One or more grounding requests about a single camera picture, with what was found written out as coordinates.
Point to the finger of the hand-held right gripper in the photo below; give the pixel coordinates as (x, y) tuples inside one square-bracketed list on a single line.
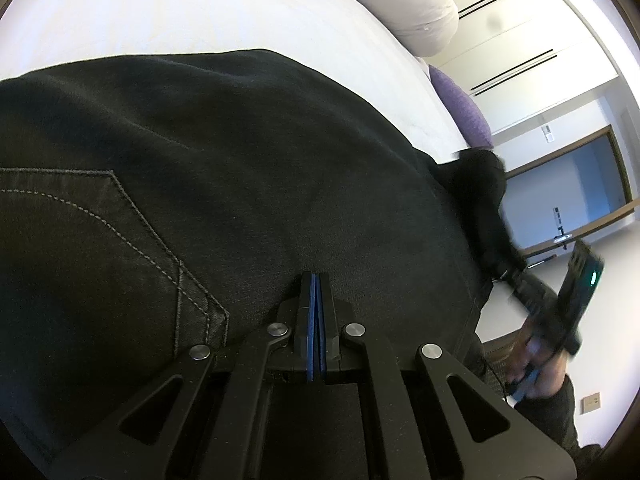
[(516, 271)]

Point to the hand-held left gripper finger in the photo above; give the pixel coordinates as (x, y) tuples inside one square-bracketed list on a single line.
[(312, 340), (320, 340)]

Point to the black denim pants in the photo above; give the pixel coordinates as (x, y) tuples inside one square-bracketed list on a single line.
[(225, 185)]

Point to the person's right forearm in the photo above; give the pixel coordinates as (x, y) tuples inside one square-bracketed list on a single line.
[(570, 420)]

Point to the person's right hand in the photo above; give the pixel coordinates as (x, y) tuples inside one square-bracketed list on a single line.
[(545, 370)]

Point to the purple cushion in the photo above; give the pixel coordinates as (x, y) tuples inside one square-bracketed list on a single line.
[(462, 110)]

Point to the white wardrobe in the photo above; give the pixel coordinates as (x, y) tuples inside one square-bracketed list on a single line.
[(525, 35)]

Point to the rolled white duvet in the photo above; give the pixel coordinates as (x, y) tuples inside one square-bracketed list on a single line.
[(400, 5)]

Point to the bed with white sheet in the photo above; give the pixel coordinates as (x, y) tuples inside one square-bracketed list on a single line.
[(200, 5)]

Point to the beige wall socket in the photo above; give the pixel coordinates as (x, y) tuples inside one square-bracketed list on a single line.
[(590, 403)]

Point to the wooden door frame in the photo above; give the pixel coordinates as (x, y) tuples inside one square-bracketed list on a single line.
[(620, 175)]

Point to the white wall switch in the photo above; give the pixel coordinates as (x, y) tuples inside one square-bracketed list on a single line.
[(548, 135)]

